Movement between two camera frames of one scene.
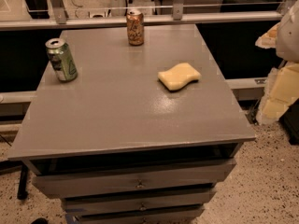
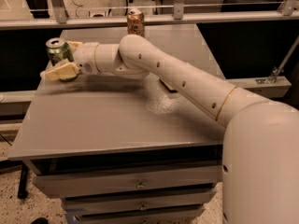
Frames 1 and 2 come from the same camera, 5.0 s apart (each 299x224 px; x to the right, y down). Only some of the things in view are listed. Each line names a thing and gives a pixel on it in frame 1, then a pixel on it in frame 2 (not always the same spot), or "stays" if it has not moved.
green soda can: (61, 59) stays
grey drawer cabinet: (117, 147) stays
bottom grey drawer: (137, 215) stays
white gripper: (289, 36) to (85, 57)
